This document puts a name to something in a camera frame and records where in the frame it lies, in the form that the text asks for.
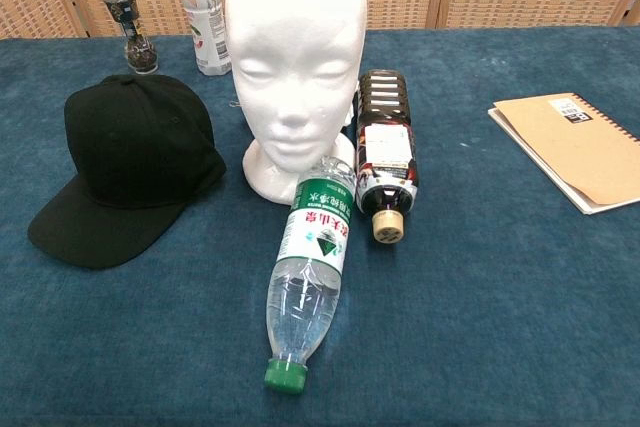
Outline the black baseball cap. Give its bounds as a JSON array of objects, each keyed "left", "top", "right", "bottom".
[{"left": 27, "top": 73, "right": 227, "bottom": 271}]

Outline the white foam mannequin head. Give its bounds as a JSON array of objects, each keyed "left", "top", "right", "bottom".
[{"left": 224, "top": 0, "right": 368, "bottom": 206}]

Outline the clear water bottle green cap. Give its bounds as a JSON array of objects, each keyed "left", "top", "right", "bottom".
[{"left": 263, "top": 156, "right": 357, "bottom": 394}]

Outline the dark drink bottle beige cap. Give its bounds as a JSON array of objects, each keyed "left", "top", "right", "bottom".
[{"left": 353, "top": 68, "right": 417, "bottom": 246}]

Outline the blue tablecloth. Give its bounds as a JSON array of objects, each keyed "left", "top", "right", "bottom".
[{"left": 0, "top": 25, "right": 640, "bottom": 427}]

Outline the glass pepper grinder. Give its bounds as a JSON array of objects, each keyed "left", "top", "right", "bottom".
[{"left": 103, "top": 0, "right": 159, "bottom": 75}]

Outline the brown spiral notebook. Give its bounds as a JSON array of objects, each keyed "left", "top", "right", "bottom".
[{"left": 487, "top": 92, "right": 640, "bottom": 216}]

